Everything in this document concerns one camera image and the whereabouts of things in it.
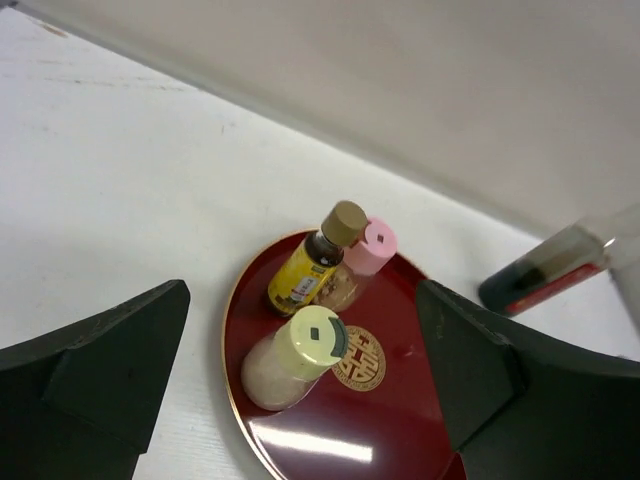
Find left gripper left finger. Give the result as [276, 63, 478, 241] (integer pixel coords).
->
[1, 280, 190, 479]

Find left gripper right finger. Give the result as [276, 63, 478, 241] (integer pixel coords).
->
[416, 280, 639, 479]

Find dark soy sauce bottle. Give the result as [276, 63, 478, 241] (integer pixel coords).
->
[478, 204, 639, 317]

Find yellow-lid spice shaker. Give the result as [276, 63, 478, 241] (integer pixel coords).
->
[241, 305, 349, 412]

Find pink-lid spice shaker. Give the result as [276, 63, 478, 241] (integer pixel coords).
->
[313, 217, 398, 313]

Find small yellow-label oil bottle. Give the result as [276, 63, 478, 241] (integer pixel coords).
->
[266, 200, 368, 317]

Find round red lacquer tray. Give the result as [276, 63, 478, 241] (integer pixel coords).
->
[221, 232, 465, 479]

